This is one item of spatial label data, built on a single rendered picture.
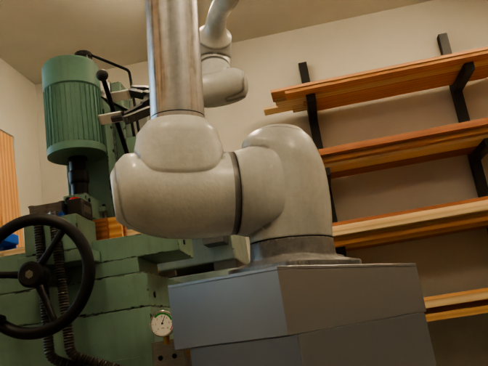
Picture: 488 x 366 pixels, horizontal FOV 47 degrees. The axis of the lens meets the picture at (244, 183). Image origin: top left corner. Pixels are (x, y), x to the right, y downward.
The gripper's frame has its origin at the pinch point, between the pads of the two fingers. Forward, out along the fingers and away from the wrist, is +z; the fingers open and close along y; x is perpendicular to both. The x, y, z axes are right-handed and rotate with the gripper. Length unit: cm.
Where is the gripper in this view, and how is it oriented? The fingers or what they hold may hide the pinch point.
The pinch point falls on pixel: (107, 107)
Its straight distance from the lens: 169.3
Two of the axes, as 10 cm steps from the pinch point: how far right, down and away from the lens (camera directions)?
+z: -9.8, 1.6, 0.6
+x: -1.7, -8.0, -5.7
